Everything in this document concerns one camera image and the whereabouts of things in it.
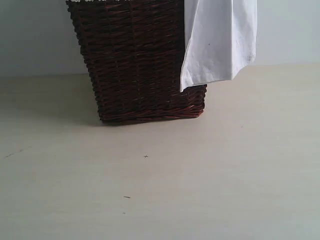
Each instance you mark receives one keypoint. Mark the white t-shirt red logo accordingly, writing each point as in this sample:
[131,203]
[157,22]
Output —
[220,40]

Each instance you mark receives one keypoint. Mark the dark brown wicker basket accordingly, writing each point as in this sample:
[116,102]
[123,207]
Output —
[134,51]

